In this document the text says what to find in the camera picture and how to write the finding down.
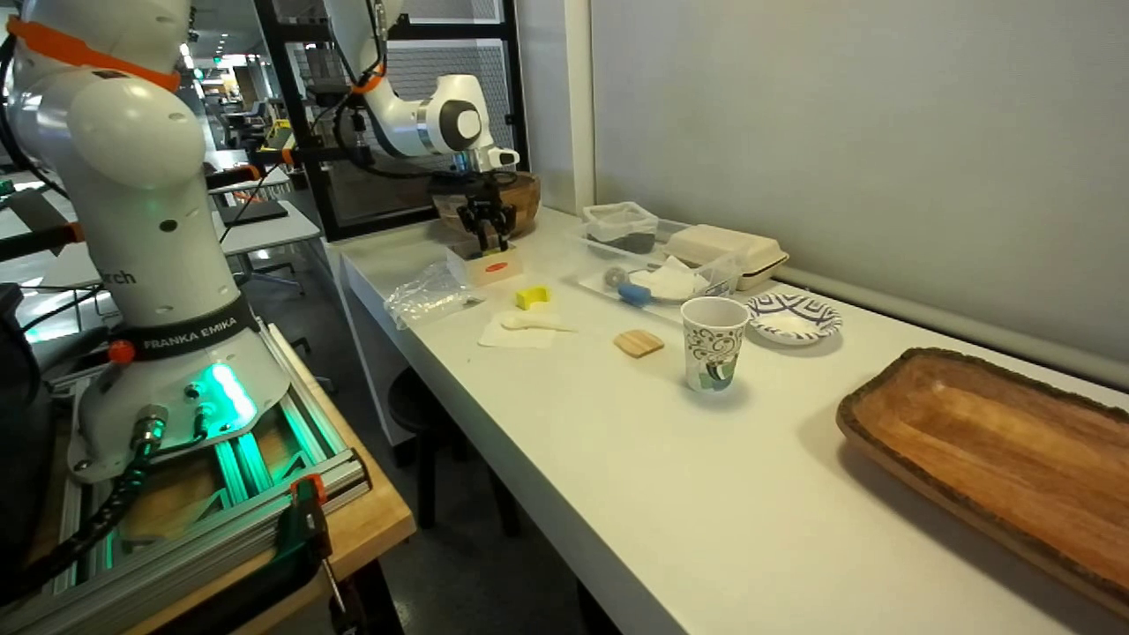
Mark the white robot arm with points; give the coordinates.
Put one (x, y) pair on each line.
(101, 105)

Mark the white paper napkin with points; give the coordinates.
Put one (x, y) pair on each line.
(523, 328)

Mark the black metal frame rack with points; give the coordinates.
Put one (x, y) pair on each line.
(363, 121)

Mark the clear plastic tray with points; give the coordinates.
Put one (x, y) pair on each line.
(659, 281)

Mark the patterned paper plate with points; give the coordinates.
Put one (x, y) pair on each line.
(791, 319)

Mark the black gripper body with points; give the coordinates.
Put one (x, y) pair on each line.
(470, 202)

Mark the clear plastic bag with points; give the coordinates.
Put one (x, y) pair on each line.
(427, 289)

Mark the wooden serving tray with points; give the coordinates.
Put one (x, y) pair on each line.
(1034, 465)

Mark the small wooden square tile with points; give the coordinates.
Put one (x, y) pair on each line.
(639, 342)

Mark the small clear plastic container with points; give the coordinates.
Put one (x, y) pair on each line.
(617, 218)

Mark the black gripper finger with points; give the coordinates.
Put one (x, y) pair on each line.
(482, 241)
(503, 238)

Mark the yellow arch block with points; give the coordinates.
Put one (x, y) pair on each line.
(534, 298)

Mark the green clamp with orange handle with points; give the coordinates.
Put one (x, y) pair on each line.
(301, 539)

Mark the aluminium robot base mount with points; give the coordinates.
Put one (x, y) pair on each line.
(198, 539)

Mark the woven wicker basket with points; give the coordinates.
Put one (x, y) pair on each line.
(520, 191)

